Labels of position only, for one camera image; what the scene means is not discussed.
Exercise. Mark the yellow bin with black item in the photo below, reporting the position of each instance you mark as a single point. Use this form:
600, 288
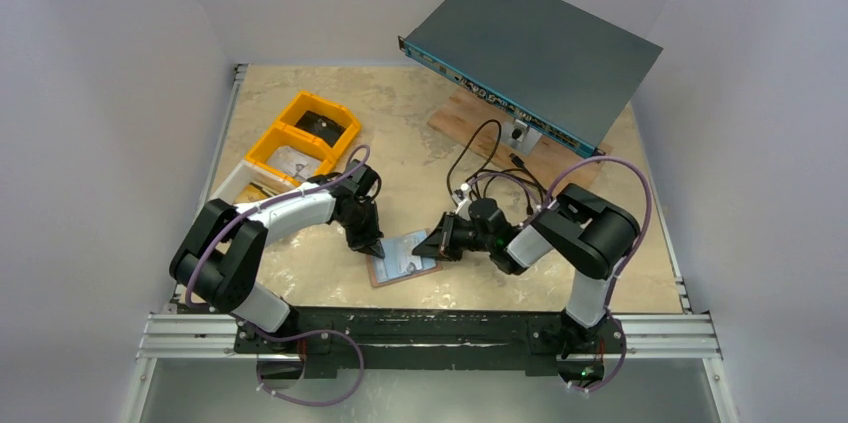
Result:
305, 101

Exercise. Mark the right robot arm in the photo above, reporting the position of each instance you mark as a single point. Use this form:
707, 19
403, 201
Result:
590, 233

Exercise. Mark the yellow bin with cards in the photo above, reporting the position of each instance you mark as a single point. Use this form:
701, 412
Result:
283, 135

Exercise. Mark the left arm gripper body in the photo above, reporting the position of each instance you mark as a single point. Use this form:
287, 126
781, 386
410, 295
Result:
361, 229

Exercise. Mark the white plastic bin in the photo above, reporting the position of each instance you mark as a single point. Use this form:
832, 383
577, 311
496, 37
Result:
244, 173

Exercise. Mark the aluminium frame rail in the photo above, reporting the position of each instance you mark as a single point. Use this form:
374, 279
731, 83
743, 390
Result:
648, 336

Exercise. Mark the black item in bin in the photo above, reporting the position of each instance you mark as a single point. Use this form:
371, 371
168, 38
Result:
321, 127

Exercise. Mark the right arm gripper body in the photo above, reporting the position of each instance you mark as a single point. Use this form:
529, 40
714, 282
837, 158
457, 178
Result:
448, 237

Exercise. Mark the grey credit cards in bin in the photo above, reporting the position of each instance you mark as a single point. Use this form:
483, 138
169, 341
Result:
293, 163

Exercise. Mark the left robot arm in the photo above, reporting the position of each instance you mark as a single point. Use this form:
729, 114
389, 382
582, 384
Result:
219, 258

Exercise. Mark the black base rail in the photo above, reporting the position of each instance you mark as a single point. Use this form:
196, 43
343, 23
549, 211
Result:
324, 340

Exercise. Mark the grey socket box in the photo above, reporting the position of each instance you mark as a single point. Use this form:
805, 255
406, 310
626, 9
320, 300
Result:
520, 137

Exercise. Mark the yellow cards in white bin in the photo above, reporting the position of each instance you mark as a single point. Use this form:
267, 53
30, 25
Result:
253, 192

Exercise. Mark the wooden board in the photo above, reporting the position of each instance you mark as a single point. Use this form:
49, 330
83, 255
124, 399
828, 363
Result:
495, 135

